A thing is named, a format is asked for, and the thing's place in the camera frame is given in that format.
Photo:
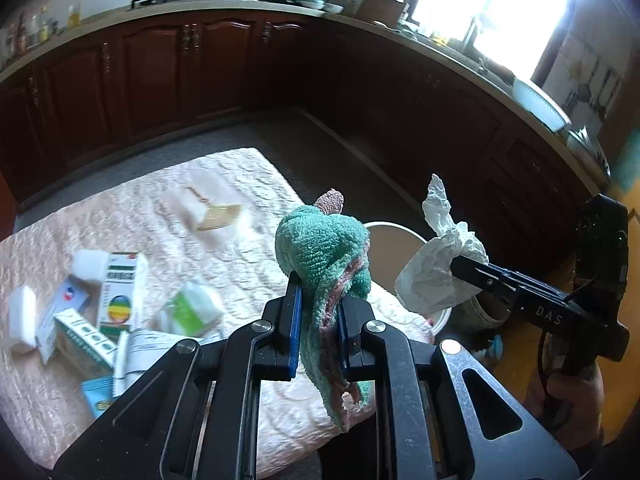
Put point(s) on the small white box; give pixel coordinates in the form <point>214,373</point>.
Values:
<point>89,266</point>

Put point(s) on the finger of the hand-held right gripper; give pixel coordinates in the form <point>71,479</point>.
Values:
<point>492,277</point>

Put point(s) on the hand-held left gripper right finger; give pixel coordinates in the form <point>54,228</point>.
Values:
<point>344,345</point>

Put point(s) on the row of seasoning bottles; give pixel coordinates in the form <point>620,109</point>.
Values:
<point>30,30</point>

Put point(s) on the green terry towel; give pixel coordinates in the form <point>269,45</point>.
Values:
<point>320,245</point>

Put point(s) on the pink quilted table cover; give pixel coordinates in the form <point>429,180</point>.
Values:
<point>235,195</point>

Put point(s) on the white plastic bucket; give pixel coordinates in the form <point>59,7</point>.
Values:
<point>390,250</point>

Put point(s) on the teal snack packet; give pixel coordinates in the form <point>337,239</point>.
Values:
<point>100,395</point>

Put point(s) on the yellow oil bottle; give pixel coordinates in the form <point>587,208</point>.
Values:
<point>74,12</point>

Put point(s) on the person's right hand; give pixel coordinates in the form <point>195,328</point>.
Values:
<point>575,405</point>

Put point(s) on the white paper leaflet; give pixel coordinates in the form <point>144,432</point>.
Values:
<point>145,350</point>

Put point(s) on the dirty grey bucket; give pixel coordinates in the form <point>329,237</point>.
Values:
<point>487,310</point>

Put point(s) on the rainbow ball medicine box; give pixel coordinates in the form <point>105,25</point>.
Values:
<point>120,295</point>

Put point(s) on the clear plastic wrapper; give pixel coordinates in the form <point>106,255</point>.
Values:
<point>215,210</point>

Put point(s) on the long white box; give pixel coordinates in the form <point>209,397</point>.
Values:
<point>22,317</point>

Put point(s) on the green and white medicine box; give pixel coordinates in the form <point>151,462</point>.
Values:
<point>82,342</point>

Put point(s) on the blue and white medicine box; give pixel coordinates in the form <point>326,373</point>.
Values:
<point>62,305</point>

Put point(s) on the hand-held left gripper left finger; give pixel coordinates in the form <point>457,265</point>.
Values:
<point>295,332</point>

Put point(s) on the blue and white slipper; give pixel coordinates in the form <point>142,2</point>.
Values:
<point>495,347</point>

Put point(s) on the white bowl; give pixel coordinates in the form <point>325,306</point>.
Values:
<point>325,7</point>

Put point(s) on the white tissue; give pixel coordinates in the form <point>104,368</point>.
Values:
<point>430,270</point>

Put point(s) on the white wash basin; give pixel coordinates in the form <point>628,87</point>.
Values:
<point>540,102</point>

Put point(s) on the dark wooden kitchen cabinets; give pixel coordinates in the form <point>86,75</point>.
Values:
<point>150,70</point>

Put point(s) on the green tissue pack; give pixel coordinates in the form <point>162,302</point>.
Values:
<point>192,307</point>

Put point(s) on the kitchen window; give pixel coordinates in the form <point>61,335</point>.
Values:
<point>495,0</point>

